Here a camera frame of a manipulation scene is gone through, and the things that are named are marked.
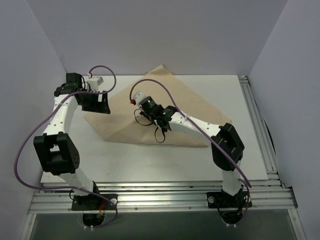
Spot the beige cloth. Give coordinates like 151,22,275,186
84,65,232,147

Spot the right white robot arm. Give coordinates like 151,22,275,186
132,92,245,207

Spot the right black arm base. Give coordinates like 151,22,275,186
206,189,252,209

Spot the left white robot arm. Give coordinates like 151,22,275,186
33,73,111,210

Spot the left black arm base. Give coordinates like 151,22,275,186
71,194,116,211

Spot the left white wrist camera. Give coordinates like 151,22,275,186
86,76,104,92

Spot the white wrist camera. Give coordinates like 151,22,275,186
86,76,104,92
133,91,146,105

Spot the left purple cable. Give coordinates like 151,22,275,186
13,65,118,229

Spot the purple cable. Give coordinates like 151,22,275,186
13,65,118,229
128,78,252,223

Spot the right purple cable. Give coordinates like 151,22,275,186
128,78,252,223

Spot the black loop cable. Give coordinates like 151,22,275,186
133,107,168,144

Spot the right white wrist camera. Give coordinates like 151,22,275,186
133,91,146,105

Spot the right side aluminium rail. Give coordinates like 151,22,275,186
238,76,284,188

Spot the aluminium rail frame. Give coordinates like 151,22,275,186
20,180,299,240

